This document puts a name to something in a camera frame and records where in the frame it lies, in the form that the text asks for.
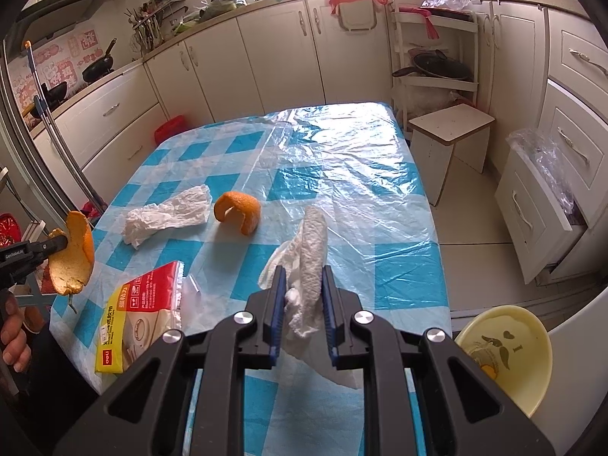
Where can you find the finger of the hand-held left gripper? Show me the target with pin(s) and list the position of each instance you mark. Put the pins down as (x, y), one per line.
(57, 244)

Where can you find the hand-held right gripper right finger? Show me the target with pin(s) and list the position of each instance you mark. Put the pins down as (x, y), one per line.
(328, 318)

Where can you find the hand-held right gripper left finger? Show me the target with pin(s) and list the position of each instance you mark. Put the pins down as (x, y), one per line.
(279, 313)

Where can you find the large orange peel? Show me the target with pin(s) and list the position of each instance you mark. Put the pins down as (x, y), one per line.
(78, 247)

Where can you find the white paper towel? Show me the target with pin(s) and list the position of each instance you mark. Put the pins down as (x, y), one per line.
(313, 247)

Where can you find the yellow plastic bowl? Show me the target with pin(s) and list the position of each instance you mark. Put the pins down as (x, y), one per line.
(517, 332)

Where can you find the red trash bin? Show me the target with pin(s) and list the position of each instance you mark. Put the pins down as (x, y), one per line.
(168, 130)

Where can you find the person's left hand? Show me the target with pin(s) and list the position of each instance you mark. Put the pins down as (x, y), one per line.
(14, 337)

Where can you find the red printed cushion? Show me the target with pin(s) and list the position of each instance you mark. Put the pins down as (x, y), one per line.
(9, 230)

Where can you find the stacked folding chairs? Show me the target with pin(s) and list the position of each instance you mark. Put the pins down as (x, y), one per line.
(71, 161)

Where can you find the clear plastic scrap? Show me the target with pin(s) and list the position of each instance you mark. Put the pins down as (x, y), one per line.
(192, 292)

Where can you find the red yellow plastic packet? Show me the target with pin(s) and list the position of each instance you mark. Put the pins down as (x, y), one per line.
(137, 313)

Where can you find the crumpled white tissue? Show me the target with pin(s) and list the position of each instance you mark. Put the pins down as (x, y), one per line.
(161, 218)

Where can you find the curled orange peel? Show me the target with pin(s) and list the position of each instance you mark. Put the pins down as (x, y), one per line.
(247, 209)

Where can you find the blue checked plastic tablecloth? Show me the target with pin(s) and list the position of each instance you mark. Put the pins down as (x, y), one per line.
(332, 175)

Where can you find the black wok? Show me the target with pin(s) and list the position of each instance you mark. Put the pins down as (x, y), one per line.
(54, 95)

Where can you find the small orange peel piece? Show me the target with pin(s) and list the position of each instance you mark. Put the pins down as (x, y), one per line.
(488, 370)

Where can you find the pole with blue clip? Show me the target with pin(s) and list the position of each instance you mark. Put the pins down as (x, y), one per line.
(34, 76)

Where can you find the black frying pan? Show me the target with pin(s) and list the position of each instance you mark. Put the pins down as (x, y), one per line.
(97, 71)

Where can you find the open white drawer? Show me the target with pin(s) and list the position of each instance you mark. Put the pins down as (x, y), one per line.
(522, 218)

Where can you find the white wooden stool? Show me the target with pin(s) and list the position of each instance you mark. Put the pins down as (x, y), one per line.
(451, 121)

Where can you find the range hood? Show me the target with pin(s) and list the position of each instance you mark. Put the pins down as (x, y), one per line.
(57, 9)

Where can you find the white storage rack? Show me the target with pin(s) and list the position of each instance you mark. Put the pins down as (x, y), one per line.
(437, 86)

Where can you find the white kitchen cabinets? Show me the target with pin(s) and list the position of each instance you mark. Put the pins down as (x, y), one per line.
(280, 57)

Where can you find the crinkled clear plastic bag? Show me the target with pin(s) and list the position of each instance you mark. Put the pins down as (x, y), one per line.
(546, 166)

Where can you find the black pan with lid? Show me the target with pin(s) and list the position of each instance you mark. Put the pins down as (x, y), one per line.
(437, 66)

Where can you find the green vegetables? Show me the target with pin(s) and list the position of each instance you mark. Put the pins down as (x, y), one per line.
(221, 4)

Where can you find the hanging white bin red bag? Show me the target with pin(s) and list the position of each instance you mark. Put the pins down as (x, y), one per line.
(356, 14)

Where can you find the red plastic bag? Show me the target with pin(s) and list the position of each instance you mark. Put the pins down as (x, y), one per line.
(430, 26)

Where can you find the pink wall stickers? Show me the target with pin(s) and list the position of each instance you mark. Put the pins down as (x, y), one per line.
(52, 57)

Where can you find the wall utensil rack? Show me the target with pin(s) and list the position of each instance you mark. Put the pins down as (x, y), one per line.
(145, 23)

